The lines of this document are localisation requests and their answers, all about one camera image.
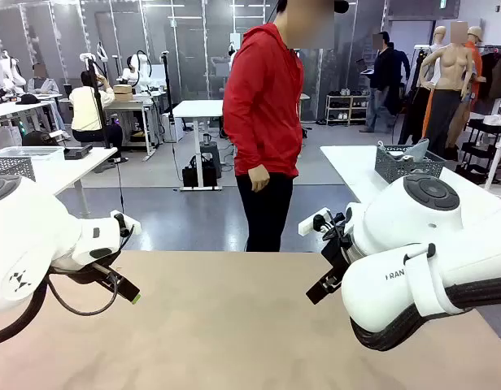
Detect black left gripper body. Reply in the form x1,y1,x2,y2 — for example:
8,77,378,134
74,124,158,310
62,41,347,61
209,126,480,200
50,262,114,288

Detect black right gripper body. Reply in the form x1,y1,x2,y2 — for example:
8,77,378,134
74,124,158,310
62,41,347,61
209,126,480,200
320,232,354,282

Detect person's right forearm red sleeve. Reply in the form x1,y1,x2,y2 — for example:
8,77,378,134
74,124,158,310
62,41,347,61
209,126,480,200
233,115,272,171

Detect person's right hand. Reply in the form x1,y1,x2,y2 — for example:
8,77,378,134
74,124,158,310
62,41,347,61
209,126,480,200
249,165,272,193

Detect black flat device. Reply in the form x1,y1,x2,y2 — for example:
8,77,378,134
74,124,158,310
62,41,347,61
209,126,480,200
63,145,92,161

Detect black bag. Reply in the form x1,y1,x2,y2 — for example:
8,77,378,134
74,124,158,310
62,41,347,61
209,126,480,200
181,155,218,189

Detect clear plastic box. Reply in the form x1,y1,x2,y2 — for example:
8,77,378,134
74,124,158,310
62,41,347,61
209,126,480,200
0,145,67,162

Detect wooden shoe shelf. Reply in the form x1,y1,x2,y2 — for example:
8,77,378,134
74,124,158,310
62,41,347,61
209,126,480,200
325,93,370,125

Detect grey plastic stool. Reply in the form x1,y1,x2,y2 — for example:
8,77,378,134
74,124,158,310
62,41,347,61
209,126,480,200
200,142,223,180

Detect seated person in cream top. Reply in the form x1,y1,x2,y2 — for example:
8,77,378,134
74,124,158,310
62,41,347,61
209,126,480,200
68,69,116,144

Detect white computer case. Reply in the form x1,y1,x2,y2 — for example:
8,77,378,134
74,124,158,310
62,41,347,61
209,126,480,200
160,112,185,143

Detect person in red jacket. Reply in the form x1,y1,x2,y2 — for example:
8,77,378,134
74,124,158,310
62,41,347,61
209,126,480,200
222,0,307,253

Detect white desk with boxes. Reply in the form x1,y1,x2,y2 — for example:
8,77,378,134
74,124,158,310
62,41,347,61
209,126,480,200
103,91,166,162

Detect white background desk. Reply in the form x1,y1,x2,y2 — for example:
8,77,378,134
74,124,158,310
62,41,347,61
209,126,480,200
0,93,64,143

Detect black rolling cart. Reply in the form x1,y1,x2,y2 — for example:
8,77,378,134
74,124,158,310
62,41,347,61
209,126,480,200
457,117,501,184

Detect man in dark jacket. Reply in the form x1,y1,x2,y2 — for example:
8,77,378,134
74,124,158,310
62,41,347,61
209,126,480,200
360,31,411,134

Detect seated person in grey top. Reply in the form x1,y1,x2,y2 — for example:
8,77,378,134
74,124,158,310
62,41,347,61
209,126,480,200
25,63,68,137

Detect white standing desk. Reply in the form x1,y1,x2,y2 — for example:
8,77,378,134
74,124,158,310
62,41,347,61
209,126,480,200
172,99,225,192

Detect beige mannequin with black skirt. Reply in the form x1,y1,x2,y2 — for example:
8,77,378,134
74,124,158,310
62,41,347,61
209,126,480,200
420,20,479,159

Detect black pole stand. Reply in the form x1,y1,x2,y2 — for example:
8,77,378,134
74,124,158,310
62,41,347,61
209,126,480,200
159,50,175,117

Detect black tripod with white head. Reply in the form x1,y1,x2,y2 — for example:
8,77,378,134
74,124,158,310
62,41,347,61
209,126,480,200
79,52,121,162

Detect black tripod with phone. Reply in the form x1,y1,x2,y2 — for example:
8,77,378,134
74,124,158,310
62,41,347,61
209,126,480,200
412,43,433,89

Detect clothes rack with dark garments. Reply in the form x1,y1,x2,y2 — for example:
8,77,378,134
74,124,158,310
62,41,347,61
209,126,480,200
476,44,501,115

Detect white mannequin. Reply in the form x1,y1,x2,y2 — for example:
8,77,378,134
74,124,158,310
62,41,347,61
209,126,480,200
399,26,449,145

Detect mannequin with beige hat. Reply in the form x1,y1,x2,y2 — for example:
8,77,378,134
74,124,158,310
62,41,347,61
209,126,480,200
464,26,488,102

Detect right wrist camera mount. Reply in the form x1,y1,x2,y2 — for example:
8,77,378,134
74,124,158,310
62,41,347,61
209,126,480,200
298,206,349,240

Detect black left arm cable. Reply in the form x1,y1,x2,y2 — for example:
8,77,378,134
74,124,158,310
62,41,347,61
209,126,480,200
0,239,122,349

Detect black right arm cable sleeve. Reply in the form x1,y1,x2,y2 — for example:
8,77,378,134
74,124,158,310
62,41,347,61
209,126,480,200
350,279,501,353

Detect white metal frame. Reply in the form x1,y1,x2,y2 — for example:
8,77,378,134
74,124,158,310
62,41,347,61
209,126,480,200
484,95,501,192

